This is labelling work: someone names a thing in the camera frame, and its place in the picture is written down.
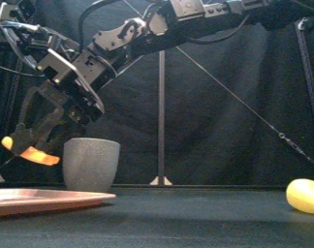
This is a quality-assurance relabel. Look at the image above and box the pink plate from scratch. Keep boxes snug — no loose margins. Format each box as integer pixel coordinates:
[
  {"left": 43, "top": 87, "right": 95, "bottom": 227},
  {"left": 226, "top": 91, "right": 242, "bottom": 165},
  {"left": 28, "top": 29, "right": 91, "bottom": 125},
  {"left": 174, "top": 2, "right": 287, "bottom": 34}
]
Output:
[{"left": 0, "top": 188, "right": 118, "bottom": 218}]

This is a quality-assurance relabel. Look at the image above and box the grey speckled cup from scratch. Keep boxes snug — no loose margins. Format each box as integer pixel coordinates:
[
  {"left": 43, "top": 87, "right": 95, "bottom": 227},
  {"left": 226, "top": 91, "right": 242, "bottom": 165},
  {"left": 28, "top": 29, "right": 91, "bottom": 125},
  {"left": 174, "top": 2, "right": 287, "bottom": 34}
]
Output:
[{"left": 60, "top": 137, "right": 122, "bottom": 194}]

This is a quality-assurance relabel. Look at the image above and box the yellow toy lemon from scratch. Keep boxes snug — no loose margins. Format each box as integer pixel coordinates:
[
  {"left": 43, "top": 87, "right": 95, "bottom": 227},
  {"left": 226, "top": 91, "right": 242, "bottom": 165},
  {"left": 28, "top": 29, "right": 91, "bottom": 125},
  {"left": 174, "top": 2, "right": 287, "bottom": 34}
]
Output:
[{"left": 285, "top": 177, "right": 314, "bottom": 215}]

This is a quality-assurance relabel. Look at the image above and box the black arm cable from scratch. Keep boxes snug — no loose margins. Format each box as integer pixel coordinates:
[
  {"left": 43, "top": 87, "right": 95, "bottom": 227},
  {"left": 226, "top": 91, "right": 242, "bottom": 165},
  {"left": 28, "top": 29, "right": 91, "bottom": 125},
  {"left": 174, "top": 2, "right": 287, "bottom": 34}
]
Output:
[{"left": 76, "top": 0, "right": 125, "bottom": 52}]

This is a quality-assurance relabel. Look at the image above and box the thin vertical frame post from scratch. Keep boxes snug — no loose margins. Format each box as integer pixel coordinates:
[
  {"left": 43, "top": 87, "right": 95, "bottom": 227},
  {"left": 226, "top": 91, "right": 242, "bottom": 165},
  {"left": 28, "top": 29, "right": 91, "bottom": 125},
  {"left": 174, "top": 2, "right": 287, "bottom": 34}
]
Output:
[{"left": 147, "top": 49, "right": 174, "bottom": 187}]

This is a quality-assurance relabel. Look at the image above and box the diagonal tension wire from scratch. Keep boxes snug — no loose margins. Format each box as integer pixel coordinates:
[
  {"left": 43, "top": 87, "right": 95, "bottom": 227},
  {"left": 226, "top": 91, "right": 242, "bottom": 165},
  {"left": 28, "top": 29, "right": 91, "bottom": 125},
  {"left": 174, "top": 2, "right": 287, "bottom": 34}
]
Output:
[{"left": 175, "top": 46, "right": 314, "bottom": 171}]

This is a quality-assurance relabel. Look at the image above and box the black side frame strut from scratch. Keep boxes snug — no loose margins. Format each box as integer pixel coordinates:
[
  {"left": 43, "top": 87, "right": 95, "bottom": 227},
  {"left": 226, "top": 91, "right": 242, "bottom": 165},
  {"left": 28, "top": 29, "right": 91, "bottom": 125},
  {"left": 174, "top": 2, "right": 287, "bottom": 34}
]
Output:
[{"left": 293, "top": 18, "right": 314, "bottom": 148}]

